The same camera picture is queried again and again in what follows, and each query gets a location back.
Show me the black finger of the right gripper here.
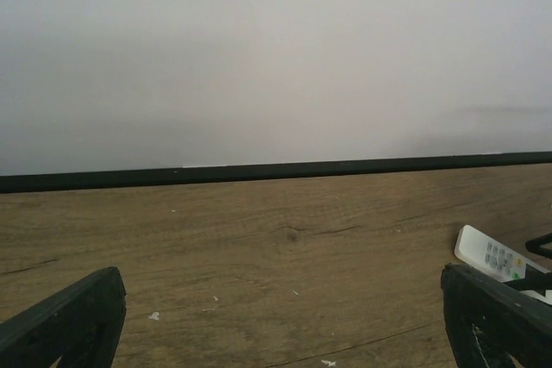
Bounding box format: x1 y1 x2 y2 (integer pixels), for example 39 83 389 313
525 233 552 259

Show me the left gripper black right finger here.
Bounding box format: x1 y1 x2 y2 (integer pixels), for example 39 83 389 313
441 264 551 368

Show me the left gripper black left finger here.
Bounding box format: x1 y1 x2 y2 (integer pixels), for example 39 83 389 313
1 267 126 367

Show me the white remote control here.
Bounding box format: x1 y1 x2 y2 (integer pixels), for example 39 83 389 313
455 225 549 283

